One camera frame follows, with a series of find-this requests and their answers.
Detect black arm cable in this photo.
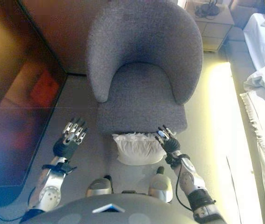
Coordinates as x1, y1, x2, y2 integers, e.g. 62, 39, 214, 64
0, 186, 42, 222
174, 158, 194, 211

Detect left silver robot leg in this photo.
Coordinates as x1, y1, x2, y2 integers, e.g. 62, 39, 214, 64
85, 175, 113, 197

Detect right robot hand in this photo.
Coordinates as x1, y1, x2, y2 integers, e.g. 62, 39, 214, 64
155, 125, 181, 154

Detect thin black floor cable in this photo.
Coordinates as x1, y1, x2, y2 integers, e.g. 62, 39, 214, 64
225, 155, 238, 224

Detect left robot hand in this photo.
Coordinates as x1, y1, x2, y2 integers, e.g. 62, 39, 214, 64
53, 118, 88, 161

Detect right silver robot leg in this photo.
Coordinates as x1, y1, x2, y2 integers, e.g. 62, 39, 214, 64
147, 166, 173, 203

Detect black tangled cords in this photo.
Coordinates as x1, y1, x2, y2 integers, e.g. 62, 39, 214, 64
195, 0, 219, 17

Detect white fringed cushion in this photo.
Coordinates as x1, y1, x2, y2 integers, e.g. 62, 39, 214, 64
111, 131, 167, 166

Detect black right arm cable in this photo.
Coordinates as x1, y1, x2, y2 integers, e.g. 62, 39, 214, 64
174, 158, 194, 211

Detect grey fabric armchair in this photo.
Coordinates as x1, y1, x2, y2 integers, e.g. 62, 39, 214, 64
85, 0, 203, 136

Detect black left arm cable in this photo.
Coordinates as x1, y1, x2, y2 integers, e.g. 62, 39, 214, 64
0, 186, 42, 222

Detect light wooden nightstand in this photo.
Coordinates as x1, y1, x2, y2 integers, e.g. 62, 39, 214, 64
194, 3, 235, 52

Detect silver robot leg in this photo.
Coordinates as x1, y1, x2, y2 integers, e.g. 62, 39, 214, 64
147, 166, 173, 203
85, 175, 113, 197

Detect grey robot torso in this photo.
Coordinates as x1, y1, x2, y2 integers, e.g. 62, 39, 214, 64
20, 193, 217, 224

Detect beige brown sofa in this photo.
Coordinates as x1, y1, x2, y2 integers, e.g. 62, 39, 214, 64
225, 0, 265, 70

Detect pale white sheet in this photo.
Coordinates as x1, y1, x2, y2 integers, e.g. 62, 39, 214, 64
243, 13, 265, 71

